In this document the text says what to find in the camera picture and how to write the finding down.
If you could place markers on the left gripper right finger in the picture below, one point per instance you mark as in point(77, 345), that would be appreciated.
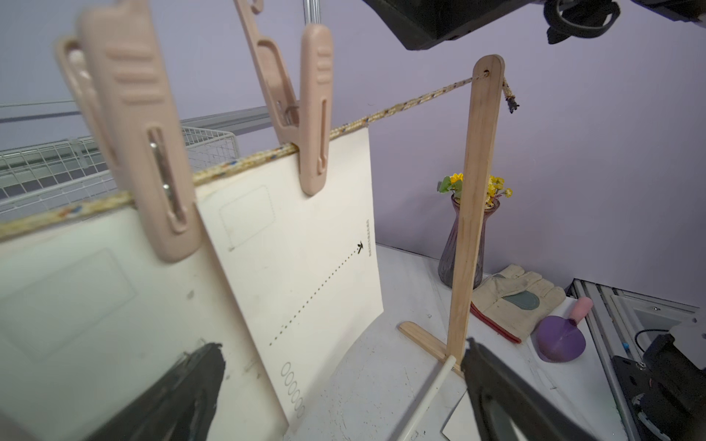
point(506, 407)

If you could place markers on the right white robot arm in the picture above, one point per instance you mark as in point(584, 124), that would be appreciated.
point(422, 25)

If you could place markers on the purple pink scoop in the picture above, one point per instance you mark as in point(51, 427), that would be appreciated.
point(558, 339)

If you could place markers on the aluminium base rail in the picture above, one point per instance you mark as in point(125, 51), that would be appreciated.
point(653, 353)

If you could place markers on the white wire basket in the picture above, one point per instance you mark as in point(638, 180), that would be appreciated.
point(48, 176)

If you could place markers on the pink clothespin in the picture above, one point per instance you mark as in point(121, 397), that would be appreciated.
point(115, 71)
point(303, 120)

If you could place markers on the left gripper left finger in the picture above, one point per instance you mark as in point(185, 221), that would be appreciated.
point(179, 406)

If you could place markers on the beige work glove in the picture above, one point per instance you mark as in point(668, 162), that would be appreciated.
point(513, 301)

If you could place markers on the white postcard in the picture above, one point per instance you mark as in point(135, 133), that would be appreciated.
point(303, 269)
point(91, 318)
point(461, 425)

